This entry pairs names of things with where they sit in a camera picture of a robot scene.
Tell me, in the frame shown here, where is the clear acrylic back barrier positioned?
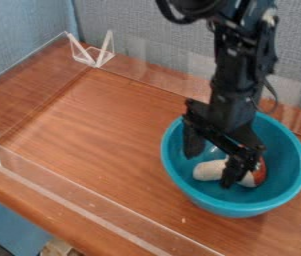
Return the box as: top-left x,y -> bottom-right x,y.
104,33 -> 301,135

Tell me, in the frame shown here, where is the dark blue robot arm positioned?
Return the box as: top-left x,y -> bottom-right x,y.
156,0 -> 280,188

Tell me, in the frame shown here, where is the blue plastic bowl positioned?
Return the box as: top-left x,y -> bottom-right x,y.
161,114 -> 301,218

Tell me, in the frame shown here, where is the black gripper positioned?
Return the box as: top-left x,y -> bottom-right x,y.
183,81 -> 266,189

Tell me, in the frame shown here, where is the clear acrylic corner bracket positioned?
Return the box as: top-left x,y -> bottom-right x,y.
66,30 -> 116,68

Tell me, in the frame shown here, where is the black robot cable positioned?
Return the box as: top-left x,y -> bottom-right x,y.
257,74 -> 280,116

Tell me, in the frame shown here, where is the clear acrylic front barrier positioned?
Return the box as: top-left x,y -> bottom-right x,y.
0,146 -> 224,256

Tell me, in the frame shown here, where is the clear acrylic left barrier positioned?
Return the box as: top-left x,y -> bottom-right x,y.
0,32 -> 88,137

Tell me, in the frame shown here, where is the white brown toy mushroom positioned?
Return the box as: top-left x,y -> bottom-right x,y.
193,158 -> 268,188

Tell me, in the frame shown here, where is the clear acrylic barrier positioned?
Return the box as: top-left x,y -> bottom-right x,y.
0,146 -> 224,256
0,32 -> 88,137
104,33 -> 301,135

